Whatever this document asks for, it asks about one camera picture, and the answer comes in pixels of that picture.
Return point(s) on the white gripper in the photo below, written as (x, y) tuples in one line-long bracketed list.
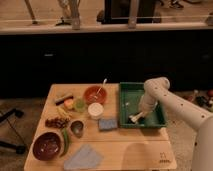
[(147, 104)]

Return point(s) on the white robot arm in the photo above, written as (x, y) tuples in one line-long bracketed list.
[(199, 119)]

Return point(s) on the green plastic tray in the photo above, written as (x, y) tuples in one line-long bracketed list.
[(130, 94)]

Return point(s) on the blue sponge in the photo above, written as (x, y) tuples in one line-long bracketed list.
[(107, 124)]

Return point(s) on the white spoon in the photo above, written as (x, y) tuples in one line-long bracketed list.
[(104, 82)]

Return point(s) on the white round container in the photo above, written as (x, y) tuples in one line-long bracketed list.
[(95, 110)]

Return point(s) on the orange bowl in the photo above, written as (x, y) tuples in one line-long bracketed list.
[(90, 92)]

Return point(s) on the light green cup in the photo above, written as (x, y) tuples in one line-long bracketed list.
[(79, 105)]

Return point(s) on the dark brown eraser block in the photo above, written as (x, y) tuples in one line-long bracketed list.
[(60, 100)]

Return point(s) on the orange fruit toy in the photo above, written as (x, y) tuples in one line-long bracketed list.
[(68, 103)]

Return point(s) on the grey blue cloth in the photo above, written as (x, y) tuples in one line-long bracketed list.
[(84, 158)]

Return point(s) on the yellow corn toy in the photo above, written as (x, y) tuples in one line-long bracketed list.
[(63, 113)]

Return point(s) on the dark red grapes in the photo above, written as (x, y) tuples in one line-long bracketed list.
[(59, 123)]

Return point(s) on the dark red bowl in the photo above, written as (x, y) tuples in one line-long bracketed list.
[(47, 146)]

